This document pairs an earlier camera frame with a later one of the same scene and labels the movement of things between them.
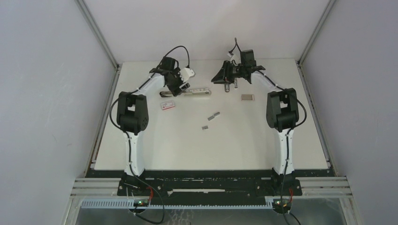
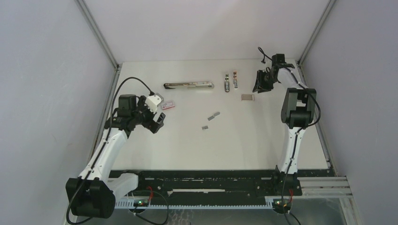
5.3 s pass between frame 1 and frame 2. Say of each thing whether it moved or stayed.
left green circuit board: stayed
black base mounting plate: stayed
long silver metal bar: moved
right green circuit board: stayed
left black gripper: moved
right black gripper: moved
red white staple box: stayed
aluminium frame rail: stayed
